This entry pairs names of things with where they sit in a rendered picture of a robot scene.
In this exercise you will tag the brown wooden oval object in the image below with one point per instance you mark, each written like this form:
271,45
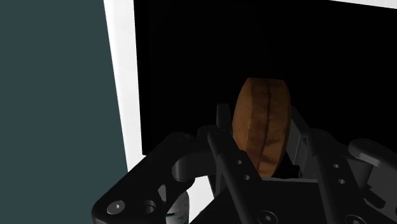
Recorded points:
262,124

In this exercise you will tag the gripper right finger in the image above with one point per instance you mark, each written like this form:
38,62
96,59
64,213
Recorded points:
335,167

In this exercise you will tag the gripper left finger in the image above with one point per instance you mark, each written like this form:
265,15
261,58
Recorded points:
173,161

